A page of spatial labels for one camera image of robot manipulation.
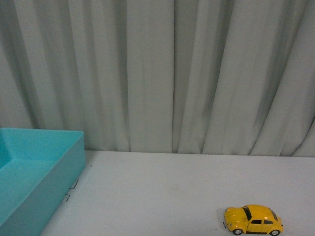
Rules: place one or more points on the yellow beetle toy car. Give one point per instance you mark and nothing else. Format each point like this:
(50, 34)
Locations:
(252, 219)

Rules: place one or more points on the grey pleated curtain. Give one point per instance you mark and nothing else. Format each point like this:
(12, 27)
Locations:
(227, 77)

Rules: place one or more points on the turquoise plastic storage box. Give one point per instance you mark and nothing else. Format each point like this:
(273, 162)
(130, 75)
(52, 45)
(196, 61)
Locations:
(37, 169)

